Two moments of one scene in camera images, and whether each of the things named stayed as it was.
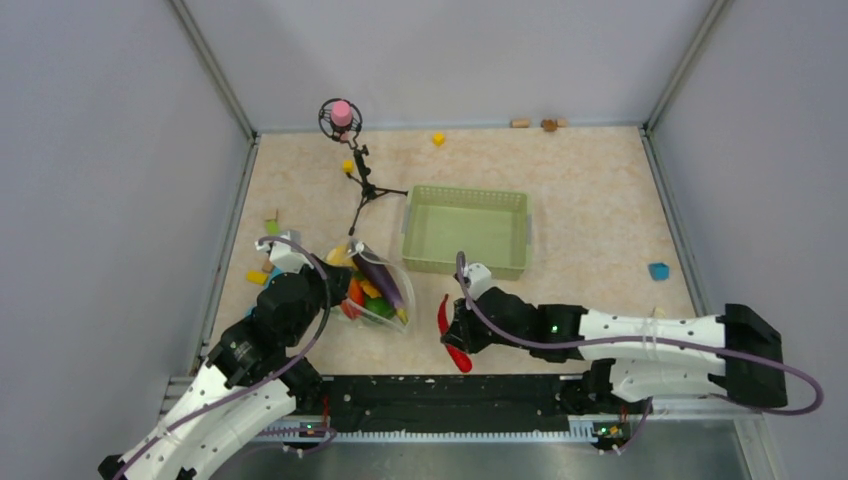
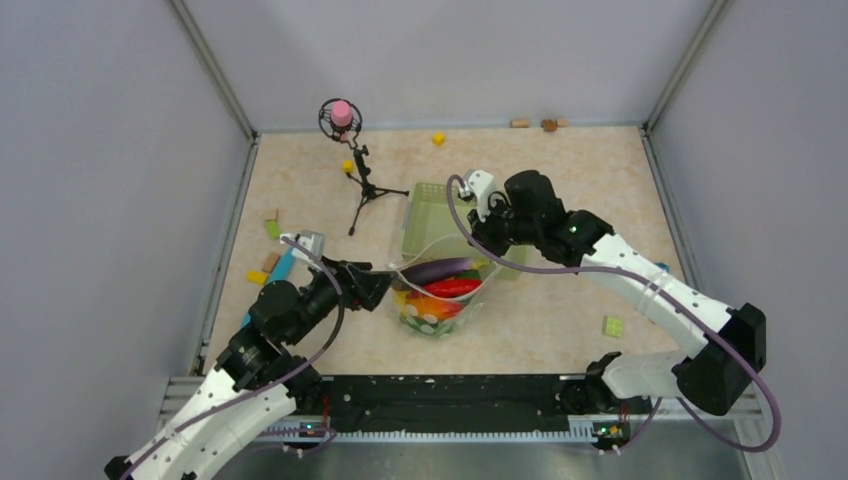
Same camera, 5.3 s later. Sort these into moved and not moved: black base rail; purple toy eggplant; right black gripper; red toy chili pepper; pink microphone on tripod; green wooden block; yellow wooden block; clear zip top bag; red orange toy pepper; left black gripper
Moved: red orange toy pepper; red toy chili pepper; clear zip top bag; purple toy eggplant; right black gripper
Not moved: green wooden block; left black gripper; black base rail; yellow wooden block; pink microphone on tripod
